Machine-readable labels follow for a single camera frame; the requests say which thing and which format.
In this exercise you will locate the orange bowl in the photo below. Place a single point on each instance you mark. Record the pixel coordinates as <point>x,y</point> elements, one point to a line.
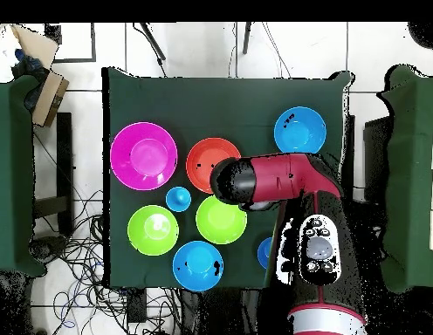
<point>202,164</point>

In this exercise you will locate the light blue bowl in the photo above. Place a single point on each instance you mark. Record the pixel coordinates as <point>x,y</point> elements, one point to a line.
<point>300,131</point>
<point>197,267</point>

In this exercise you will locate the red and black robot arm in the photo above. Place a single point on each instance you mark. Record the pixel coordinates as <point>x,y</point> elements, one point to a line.
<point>283,178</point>

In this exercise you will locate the green bowl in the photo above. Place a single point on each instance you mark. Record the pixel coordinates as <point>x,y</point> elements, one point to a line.
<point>153,230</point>
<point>220,223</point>

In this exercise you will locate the light blue cup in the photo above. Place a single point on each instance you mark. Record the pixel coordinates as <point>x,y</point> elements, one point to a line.
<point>178,199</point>

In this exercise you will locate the pink bowl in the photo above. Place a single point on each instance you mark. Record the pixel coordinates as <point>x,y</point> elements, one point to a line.
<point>143,156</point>

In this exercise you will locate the small dark blue bowl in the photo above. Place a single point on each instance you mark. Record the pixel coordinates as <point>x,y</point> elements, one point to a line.
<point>263,253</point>

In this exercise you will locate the dark green table cloth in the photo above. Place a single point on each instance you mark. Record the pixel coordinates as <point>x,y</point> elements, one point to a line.
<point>220,101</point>

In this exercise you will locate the black tripod leg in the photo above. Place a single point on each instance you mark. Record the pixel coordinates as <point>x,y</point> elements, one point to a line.
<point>247,38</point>
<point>153,43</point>

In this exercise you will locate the black metal stand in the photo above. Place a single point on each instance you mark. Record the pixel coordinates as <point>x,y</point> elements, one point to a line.
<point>375,157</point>
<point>64,157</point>

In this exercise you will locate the brown cardboard box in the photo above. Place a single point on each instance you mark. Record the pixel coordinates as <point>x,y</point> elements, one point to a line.
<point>49,99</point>

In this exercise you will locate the green cloth side table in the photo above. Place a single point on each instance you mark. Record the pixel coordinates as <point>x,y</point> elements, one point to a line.
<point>412,139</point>
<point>12,174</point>

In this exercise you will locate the brown cardboard sheet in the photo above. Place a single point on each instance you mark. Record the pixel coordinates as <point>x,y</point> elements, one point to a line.
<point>36,45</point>

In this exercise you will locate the black pedestal leg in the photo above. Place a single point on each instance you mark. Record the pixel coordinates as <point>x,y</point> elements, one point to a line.
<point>49,248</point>

